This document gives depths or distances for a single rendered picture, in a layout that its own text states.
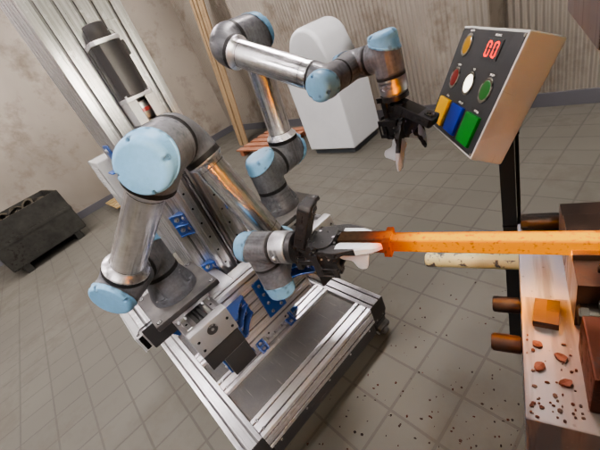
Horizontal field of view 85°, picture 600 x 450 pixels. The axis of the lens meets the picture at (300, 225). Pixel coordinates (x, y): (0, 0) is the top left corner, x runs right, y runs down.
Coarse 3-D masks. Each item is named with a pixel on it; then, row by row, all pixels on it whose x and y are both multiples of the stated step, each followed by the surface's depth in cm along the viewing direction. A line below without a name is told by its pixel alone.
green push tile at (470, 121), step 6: (468, 114) 84; (474, 114) 82; (462, 120) 86; (468, 120) 83; (474, 120) 80; (480, 120) 79; (462, 126) 85; (468, 126) 83; (474, 126) 80; (462, 132) 85; (468, 132) 82; (474, 132) 81; (456, 138) 88; (462, 138) 84; (468, 138) 82; (462, 144) 84; (468, 144) 82
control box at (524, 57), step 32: (480, 32) 85; (512, 32) 72; (544, 32) 66; (480, 64) 83; (512, 64) 70; (544, 64) 69; (448, 96) 98; (512, 96) 73; (480, 128) 78; (512, 128) 77; (480, 160) 81
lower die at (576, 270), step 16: (560, 208) 55; (576, 208) 53; (592, 208) 52; (560, 224) 55; (576, 224) 49; (592, 224) 48; (576, 256) 44; (592, 256) 43; (576, 272) 43; (592, 272) 42; (576, 288) 42; (592, 288) 41; (576, 304) 43; (576, 320) 44
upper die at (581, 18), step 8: (568, 0) 40; (576, 0) 35; (584, 0) 32; (592, 0) 29; (568, 8) 40; (576, 8) 36; (584, 8) 32; (592, 8) 29; (576, 16) 36; (584, 16) 32; (592, 16) 29; (584, 24) 32; (592, 24) 29; (592, 32) 29; (592, 40) 29
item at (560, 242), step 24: (360, 240) 61; (384, 240) 58; (408, 240) 57; (432, 240) 55; (456, 240) 53; (480, 240) 51; (504, 240) 49; (528, 240) 47; (552, 240) 46; (576, 240) 45
